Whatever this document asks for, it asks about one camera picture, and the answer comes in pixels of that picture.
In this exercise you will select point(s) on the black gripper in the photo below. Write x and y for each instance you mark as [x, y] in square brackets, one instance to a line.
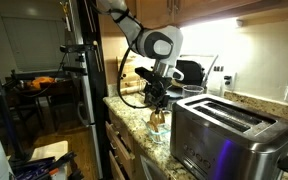
[157, 90]

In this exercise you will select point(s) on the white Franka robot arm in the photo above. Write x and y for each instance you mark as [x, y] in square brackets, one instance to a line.
[154, 41]

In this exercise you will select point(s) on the stainless steel two-slot toaster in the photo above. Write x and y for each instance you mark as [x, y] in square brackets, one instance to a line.
[224, 140]

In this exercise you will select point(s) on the square clear glass dish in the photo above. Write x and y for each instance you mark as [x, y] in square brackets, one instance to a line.
[159, 135]

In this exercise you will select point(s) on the wooden knife block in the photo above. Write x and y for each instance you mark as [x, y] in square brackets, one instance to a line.
[129, 78]

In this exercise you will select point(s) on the black panini grill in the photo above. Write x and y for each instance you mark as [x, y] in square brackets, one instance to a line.
[190, 71]

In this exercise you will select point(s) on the wooden under-counter drawers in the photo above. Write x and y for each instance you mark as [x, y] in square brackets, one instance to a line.
[119, 143]

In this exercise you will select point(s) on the wooden upper cabinet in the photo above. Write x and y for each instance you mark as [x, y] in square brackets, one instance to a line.
[197, 8]

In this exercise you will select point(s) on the orange object on table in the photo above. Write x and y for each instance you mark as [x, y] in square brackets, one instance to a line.
[42, 82]

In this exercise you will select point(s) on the window with white blind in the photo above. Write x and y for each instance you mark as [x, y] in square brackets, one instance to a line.
[34, 43]

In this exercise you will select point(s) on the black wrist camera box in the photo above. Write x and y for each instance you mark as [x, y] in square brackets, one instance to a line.
[145, 74]

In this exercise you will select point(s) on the white wall power outlet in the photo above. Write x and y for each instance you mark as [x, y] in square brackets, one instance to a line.
[229, 81]

